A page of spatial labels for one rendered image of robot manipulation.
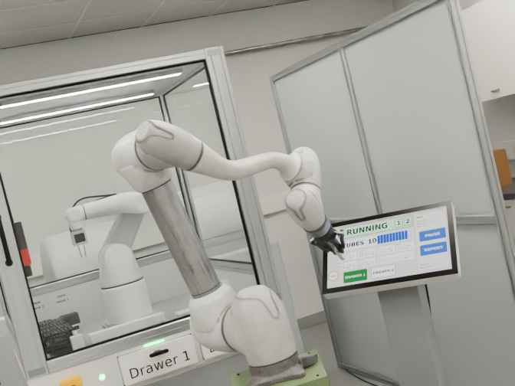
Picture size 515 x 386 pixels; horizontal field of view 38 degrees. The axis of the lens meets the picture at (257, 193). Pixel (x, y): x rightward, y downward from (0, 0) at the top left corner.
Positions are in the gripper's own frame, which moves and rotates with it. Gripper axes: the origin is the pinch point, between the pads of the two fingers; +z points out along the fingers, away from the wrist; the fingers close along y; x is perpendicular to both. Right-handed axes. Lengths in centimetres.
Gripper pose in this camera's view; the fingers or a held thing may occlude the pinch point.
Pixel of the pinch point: (339, 252)
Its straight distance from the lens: 278.2
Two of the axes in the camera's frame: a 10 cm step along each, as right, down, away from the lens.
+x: 0.2, 8.4, -5.5
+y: -9.0, 2.5, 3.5
